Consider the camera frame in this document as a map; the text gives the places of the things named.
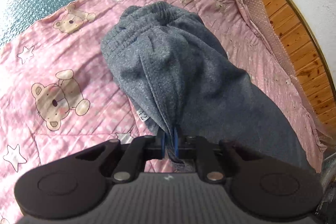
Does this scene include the dark grey sweatpants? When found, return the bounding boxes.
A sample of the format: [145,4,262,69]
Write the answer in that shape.
[101,2,313,171]

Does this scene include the pink bear print quilt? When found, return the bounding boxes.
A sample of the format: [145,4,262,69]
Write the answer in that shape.
[1,0,325,223]

